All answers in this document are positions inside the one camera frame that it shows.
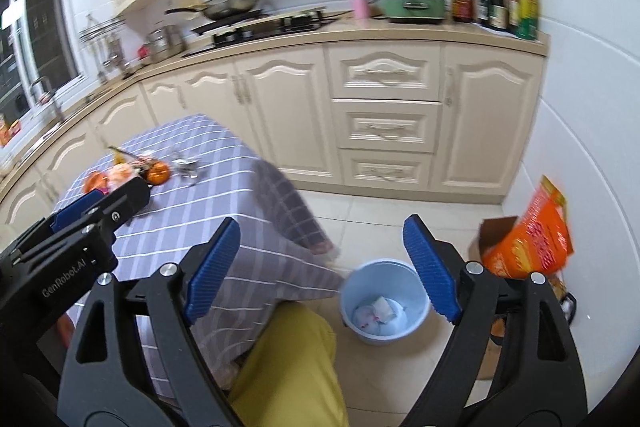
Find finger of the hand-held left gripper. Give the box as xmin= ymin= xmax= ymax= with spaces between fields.
xmin=10 ymin=179 xmax=152 ymax=260
xmin=50 ymin=191 xmax=106 ymax=232

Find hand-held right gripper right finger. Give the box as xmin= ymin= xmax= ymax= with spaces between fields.
xmin=400 ymin=214 xmax=588 ymax=427

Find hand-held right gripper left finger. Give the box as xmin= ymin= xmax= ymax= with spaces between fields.
xmin=59 ymin=217 xmax=242 ymax=427

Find bagged orange peel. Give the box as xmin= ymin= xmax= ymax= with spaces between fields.
xmin=110 ymin=163 xmax=137 ymax=188

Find orange tangerine peel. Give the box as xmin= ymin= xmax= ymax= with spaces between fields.
xmin=82 ymin=171 xmax=110 ymax=194

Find orange tangerine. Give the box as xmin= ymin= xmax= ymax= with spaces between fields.
xmin=146 ymin=161 xmax=172 ymax=186

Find white paper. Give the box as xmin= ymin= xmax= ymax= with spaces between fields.
xmin=352 ymin=296 xmax=407 ymax=327

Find blue plastic bin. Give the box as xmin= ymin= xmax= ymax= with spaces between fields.
xmin=339 ymin=259 xmax=431 ymax=347

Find clear plastic cup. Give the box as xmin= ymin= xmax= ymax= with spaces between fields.
xmin=172 ymin=147 xmax=208 ymax=181

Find purple checked tablecloth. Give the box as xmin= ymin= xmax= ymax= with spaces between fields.
xmin=52 ymin=114 xmax=351 ymax=403

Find brown cardboard box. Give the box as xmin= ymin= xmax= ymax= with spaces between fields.
xmin=475 ymin=216 xmax=521 ymax=380

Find orange packet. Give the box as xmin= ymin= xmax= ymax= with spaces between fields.
xmin=0 ymin=114 xmax=22 ymax=146

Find orange printed bag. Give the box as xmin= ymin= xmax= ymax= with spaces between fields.
xmin=482 ymin=174 xmax=575 ymax=280

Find cream cabinet drawer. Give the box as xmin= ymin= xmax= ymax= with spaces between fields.
xmin=339 ymin=150 xmax=436 ymax=189
xmin=325 ymin=44 xmax=443 ymax=102
xmin=334 ymin=101 xmax=442 ymax=154

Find steel sink faucet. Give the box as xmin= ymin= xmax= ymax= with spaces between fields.
xmin=30 ymin=77 xmax=67 ymax=124

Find person's yellow trouser leg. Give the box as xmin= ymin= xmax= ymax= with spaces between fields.
xmin=227 ymin=302 xmax=351 ymax=427

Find hanging utensil rack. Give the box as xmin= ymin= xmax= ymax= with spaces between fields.
xmin=80 ymin=14 xmax=132 ymax=80

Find steel pot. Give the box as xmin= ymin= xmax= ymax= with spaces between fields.
xmin=147 ymin=24 xmax=184 ymax=60

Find cream kitchen base cabinets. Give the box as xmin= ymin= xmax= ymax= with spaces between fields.
xmin=0 ymin=39 xmax=548 ymax=268

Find kitchen window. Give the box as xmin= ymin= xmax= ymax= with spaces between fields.
xmin=0 ymin=0 xmax=82 ymax=142

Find steel wok with lid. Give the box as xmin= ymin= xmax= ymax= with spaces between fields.
xmin=166 ymin=0 xmax=266 ymax=20

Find black gas stove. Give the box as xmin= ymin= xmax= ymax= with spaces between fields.
xmin=190 ymin=7 xmax=352 ymax=46

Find brown sauce bottle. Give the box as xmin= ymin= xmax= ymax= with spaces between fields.
xmin=504 ymin=0 xmax=521 ymax=36

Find green yellow oil bottle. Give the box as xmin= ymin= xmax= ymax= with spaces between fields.
xmin=515 ymin=0 xmax=540 ymax=40

